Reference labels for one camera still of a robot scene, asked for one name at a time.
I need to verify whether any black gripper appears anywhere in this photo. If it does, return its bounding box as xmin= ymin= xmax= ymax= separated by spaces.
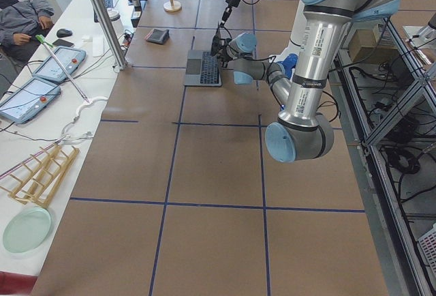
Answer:
xmin=218 ymin=0 xmax=241 ymax=28
xmin=213 ymin=35 xmax=238 ymax=68

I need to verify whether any silver laptop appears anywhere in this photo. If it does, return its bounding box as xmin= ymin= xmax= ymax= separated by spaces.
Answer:
xmin=183 ymin=25 xmax=228 ymax=88

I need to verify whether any wooden mug tree stand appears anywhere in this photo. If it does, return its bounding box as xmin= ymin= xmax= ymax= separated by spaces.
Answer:
xmin=163 ymin=0 xmax=182 ymax=13

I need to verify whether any folded grey cloth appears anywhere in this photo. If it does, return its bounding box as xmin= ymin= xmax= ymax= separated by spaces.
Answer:
xmin=145 ymin=29 xmax=170 ymax=45

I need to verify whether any cardboard box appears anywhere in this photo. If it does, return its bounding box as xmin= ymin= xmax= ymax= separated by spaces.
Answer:
xmin=348 ymin=24 xmax=399 ymax=64

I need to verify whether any far teach pendant tablet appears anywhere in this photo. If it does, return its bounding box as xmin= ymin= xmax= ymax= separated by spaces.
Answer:
xmin=31 ymin=46 xmax=87 ymax=84

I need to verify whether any teach pendant tablet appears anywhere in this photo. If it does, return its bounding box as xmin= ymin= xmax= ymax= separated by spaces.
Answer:
xmin=1 ymin=78 xmax=61 ymax=124
xmin=31 ymin=46 xmax=87 ymax=84

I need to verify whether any white curved plastic piece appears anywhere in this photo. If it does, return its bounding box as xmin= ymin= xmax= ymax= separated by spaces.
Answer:
xmin=60 ymin=95 xmax=108 ymax=145

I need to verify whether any black computer mouse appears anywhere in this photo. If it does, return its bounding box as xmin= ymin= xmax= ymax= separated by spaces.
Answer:
xmin=57 ymin=29 xmax=73 ymax=38

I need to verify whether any black smartphone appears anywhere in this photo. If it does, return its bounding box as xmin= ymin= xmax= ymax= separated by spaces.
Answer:
xmin=52 ymin=39 xmax=74 ymax=47

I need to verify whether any metal rod green tip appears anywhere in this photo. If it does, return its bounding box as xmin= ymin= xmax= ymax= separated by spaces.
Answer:
xmin=35 ymin=35 xmax=91 ymax=104

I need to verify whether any seated person in grey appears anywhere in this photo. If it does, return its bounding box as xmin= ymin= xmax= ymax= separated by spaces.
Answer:
xmin=1 ymin=0 xmax=55 ymax=62

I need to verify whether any near teach pendant tablet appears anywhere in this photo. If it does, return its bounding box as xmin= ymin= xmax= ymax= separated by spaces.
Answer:
xmin=1 ymin=78 xmax=61 ymax=124

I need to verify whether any wooden dish rack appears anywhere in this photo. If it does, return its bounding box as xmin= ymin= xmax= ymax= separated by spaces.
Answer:
xmin=1 ymin=143 xmax=80 ymax=209

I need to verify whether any pale green plate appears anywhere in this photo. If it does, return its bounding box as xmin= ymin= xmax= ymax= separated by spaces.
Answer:
xmin=2 ymin=207 xmax=51 ymax=254

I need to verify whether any white plastic basket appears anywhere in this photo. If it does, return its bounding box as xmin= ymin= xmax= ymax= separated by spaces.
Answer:
xmin=418 ymin=224 xmax=436 ymax=275

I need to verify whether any aluminium frame post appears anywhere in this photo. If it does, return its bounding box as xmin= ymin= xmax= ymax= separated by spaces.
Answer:
xmin=91 ymin=0 xmax=127 ymax=71

